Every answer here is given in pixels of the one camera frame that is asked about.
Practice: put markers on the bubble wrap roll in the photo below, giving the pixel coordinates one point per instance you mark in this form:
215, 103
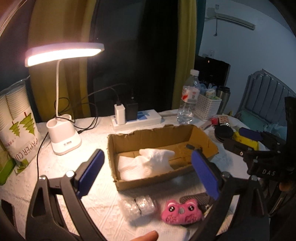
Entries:
143, 204

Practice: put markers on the blue packet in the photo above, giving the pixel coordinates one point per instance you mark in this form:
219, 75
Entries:
203, 89

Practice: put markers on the white wall socket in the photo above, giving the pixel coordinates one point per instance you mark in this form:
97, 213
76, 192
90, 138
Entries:
212, 53

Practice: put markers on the white paper towel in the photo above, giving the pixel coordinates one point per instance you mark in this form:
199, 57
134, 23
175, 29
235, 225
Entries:
126, 164

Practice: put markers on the clear water bottle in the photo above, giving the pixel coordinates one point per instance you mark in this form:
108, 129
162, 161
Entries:
188, 104

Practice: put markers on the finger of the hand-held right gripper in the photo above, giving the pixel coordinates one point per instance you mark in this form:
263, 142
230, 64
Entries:
233, 144
249, 134

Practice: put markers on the black phone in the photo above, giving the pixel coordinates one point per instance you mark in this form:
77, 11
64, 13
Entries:
7, 208

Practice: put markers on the pink folding tool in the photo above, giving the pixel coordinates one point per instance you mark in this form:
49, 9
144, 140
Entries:
205, 125

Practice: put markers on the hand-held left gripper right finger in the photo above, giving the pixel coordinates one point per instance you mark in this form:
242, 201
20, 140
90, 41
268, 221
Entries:
205, 173

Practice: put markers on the white plush toy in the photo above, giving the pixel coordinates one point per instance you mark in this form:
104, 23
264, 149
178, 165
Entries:
157, 160

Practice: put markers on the white plastic basket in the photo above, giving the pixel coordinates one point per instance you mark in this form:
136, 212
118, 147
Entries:
207, 106

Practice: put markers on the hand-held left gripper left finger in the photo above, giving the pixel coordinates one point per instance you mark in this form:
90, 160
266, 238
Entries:
92, 171

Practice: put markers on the grey padded headboard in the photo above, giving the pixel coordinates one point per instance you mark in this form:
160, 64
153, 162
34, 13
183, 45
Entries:
266, 97

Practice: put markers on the dark woolly pouch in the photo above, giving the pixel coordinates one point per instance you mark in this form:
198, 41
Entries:
196, 200

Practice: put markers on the black round case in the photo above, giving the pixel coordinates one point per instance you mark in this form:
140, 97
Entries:
223, 133

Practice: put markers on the white desk lamp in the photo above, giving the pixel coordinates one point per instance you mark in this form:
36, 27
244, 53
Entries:
64, 141

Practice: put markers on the teal cloth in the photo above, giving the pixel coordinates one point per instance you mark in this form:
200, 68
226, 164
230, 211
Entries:
252, 118

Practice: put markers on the dark window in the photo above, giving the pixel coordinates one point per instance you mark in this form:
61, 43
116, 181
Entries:
138, 58

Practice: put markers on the person's left hand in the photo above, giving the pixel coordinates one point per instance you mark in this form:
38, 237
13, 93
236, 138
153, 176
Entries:
145, 237

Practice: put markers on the yellow curtain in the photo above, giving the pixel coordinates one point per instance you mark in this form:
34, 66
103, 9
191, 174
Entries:
76, 81
185, 58

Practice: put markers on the pink plush toy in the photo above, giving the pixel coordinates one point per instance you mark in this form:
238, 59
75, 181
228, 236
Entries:
180, 213

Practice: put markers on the yellow box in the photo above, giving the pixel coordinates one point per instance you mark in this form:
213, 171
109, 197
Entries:
245, 141

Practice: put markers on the black appliance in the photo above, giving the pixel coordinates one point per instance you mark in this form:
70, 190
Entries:
212, 69

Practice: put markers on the white air conditioner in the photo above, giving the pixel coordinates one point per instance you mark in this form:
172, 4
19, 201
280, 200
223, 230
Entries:
231, 19

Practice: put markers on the dotted small box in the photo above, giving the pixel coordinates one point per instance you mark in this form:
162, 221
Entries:
223, 119

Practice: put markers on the white quilted table cover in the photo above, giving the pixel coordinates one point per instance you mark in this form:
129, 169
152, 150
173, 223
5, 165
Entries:
104, 208

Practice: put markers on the white power strip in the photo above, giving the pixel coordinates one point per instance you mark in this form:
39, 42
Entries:
148, 118

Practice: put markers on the pack of paper cups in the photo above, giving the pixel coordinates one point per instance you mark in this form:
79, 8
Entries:
18, 120

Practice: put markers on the white charger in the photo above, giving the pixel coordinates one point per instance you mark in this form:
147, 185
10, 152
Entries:
119, 114

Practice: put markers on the steel tumbler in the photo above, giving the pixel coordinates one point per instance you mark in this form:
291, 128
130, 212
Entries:
223, 97

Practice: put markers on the small red box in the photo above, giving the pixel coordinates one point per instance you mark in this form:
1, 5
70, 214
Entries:
215, 121

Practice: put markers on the cardboard box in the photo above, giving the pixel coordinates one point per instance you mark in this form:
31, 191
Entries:
143, 183

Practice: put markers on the black charger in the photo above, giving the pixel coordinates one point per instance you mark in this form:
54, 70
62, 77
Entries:
131, 111

